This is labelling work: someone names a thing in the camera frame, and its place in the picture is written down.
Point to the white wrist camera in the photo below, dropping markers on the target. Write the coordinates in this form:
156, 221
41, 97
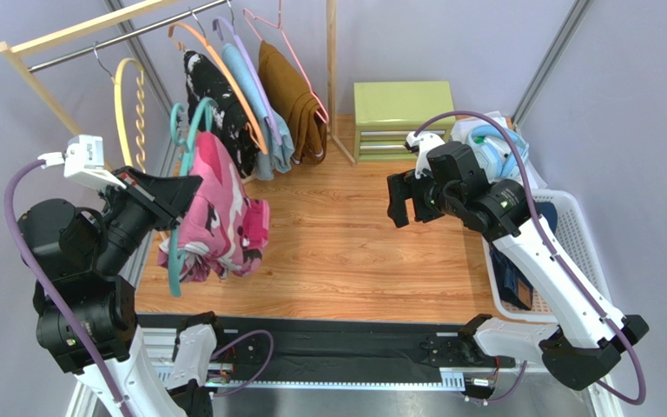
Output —
421, 144
84, 163

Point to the light blue trousers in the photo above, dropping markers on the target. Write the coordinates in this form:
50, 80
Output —
279, 157

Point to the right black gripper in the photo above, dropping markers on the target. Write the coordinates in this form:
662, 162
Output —
418, 197

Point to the white plastic basket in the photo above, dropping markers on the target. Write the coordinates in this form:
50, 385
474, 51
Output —
575, 238

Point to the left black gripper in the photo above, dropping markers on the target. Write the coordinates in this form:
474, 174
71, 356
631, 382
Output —
174, 194

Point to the pink wire hanger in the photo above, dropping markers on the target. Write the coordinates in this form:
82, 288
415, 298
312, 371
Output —
252, 19

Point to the black white speckled trousers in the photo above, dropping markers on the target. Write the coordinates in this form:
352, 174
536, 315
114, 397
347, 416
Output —
230, 123

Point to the brown trousers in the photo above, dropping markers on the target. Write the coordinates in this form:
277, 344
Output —
290, 96

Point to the green drawer cabinet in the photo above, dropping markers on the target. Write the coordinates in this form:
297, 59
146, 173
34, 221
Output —
385, 112

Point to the teal clothes hanger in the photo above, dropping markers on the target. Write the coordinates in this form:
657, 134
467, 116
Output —
203, 112

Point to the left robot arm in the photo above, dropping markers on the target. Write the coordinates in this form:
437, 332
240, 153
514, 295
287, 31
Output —
86, 309

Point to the pink camouflage trousers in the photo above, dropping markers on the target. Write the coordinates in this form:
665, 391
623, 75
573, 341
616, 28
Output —
225, 231

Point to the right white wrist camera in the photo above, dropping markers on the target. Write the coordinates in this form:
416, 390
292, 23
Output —
421, 144

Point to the dark blue denim trousers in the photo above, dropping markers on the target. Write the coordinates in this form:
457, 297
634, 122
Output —
519, 231

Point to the purple clothes hanger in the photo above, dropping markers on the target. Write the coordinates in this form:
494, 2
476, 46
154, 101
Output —
216, 24

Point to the orange clothes hanger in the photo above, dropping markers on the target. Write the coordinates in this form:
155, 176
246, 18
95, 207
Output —
256, 134

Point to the light blue headphones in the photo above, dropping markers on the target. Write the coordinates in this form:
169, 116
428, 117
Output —
494, 153

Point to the wooden clothes rack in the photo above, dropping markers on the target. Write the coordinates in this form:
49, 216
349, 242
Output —
119, 15

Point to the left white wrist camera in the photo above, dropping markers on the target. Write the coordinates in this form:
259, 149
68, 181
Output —
84, 163

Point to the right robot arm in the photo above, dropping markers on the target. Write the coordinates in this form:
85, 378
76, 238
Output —
589, 335

